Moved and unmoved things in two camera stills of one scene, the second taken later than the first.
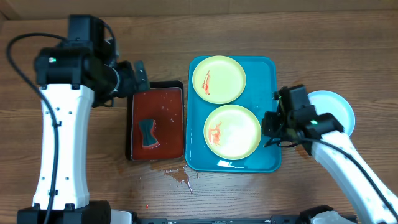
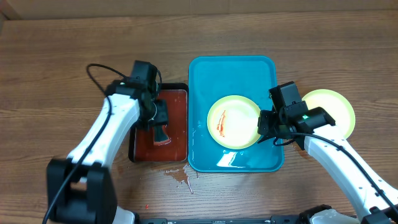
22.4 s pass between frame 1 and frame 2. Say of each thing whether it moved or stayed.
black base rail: stayed
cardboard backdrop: stayed
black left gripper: moved
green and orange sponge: moved
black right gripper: stayed
